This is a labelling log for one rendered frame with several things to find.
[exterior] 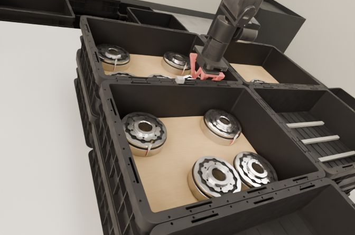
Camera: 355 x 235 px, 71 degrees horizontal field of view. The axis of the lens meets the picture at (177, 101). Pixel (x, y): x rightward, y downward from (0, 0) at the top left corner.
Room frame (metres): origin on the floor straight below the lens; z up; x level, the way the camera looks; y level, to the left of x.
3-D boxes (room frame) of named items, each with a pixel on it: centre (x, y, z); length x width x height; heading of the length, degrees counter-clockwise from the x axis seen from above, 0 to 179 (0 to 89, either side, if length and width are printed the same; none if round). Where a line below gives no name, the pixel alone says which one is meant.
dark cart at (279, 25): (2.39, -0.36, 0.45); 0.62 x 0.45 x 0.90; 132
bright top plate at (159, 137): (0.39, 0.04, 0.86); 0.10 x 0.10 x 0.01
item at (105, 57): (0.63, 0.23, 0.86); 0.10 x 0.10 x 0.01
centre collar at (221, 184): (0.35, -0.13, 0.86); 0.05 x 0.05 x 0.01
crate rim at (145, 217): (0.40, -0.09, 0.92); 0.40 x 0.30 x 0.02; 128
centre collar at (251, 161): (0.41, -0.22, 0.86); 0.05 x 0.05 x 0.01
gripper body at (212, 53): (0.65, -0.03, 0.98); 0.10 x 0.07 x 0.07; 34
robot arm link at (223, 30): (0.66, -0.04, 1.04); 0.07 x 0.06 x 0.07; 132
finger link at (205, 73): (0.64, -0.04, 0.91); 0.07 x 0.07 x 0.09; 34
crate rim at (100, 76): (0.64, 0.09, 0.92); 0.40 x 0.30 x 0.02; 128
